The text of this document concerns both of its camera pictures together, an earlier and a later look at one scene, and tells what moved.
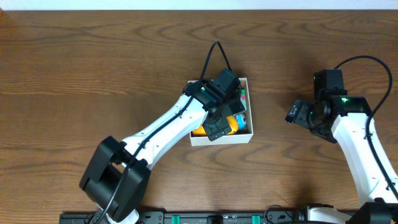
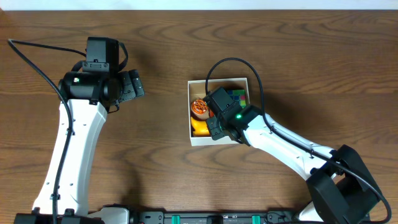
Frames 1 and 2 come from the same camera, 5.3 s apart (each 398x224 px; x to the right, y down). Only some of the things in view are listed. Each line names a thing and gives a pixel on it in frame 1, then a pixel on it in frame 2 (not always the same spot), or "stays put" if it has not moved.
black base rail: [288, 217] stays put
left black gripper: [218, 129] -> [130, 86]
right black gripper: [298, 112] -> [216, 129]
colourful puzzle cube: [243, 98] stays put
